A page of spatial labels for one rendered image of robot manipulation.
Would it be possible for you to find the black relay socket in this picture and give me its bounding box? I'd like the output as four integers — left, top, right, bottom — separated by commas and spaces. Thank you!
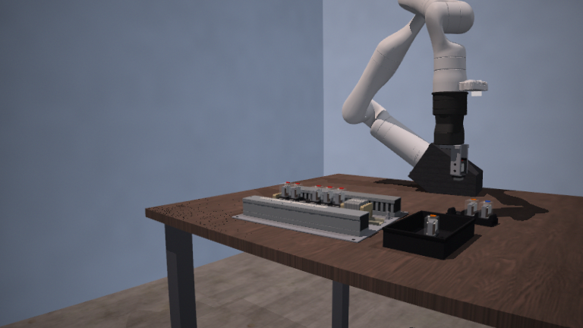
277, 197, 332, 207

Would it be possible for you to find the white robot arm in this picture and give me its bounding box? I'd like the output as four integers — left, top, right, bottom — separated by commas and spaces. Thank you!
342, 0, 474, 167

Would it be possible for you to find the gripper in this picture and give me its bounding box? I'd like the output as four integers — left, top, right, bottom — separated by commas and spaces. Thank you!
432, 68, 488, 175

